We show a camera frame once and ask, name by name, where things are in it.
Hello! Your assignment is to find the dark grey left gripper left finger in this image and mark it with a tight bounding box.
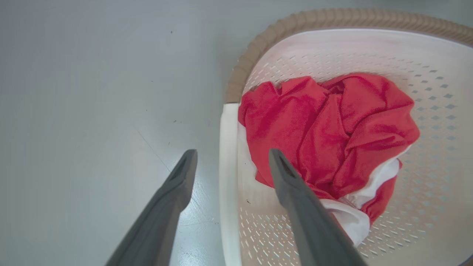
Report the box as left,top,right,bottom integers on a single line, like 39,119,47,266
105,149,198,266

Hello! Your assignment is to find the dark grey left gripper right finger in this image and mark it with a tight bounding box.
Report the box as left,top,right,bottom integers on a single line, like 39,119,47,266
269,149,367,266

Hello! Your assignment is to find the white perforated plastic laundry basket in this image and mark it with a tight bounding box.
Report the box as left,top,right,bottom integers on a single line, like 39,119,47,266
219,8,473,266

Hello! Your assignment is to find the red cloth garment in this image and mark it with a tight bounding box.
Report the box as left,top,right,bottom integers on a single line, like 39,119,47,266
238,73,421,225

